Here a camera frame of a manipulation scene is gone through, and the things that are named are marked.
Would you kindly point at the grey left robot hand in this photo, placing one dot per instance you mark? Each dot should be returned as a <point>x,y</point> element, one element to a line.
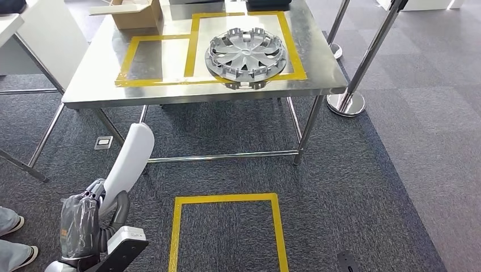
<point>79,229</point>

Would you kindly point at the white curved plastic part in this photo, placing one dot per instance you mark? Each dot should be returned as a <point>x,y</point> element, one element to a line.
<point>129,161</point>

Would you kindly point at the stainless steel workbench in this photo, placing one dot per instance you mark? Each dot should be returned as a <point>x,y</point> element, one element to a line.
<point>105,75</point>

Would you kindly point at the person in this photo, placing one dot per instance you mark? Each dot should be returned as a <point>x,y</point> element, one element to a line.
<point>11,255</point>

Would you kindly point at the stainless steel table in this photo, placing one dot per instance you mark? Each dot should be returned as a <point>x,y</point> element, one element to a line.
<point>37,150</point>

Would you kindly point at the grey floor socket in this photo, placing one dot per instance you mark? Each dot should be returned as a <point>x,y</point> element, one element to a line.
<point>103,142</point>

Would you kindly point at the yellow floor tape square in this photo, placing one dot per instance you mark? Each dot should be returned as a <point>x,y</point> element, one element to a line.
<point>278,232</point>

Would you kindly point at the cardboard box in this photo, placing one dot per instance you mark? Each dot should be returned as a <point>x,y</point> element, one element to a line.
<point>131,18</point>

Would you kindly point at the grey wheel hubcap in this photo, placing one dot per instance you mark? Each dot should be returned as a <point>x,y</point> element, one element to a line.
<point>246,56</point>

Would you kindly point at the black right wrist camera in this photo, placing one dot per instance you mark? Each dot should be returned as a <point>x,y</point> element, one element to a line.
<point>347,262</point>

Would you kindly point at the large yellow tape frame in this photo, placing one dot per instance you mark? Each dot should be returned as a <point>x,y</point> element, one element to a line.
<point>297,67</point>

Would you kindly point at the chrome stanchion post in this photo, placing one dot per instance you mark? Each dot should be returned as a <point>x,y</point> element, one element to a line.
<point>345,103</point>
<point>335,50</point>

